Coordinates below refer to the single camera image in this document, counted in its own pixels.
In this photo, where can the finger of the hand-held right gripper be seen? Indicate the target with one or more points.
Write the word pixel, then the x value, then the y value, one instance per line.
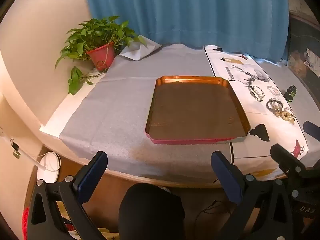
pixel 312 128
pixel 287 160

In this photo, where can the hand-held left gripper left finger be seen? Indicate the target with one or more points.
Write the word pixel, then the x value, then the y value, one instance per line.
pixel 90 177

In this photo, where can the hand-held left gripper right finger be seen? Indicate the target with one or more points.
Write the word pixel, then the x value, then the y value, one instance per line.
pixel 225 177

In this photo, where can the green black small device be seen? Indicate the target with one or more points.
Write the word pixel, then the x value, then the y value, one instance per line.
pixel 290 93

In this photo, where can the copper metal tray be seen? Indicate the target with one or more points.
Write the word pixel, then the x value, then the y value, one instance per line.
pixel 195 110

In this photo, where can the white round disc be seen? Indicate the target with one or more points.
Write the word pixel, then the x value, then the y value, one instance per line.
pixel 50 165

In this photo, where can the white printed table runner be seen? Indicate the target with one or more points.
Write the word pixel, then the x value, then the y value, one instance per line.
pixel 250 130

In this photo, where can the black chair back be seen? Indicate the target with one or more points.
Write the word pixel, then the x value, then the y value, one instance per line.
pixel 150 212

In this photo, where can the red patterned cloth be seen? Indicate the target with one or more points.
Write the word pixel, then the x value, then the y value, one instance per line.
pixel 26 225

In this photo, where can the grey tablecloth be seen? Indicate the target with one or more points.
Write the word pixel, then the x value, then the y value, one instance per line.
pixel 120 100

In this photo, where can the dark storage box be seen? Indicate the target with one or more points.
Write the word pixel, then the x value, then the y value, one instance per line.
pixel 302 45

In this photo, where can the potted green plant red pot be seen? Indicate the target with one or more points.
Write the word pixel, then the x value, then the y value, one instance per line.
pixel 101 55

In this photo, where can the blue curtain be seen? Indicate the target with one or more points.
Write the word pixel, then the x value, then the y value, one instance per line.
pixel 185 12

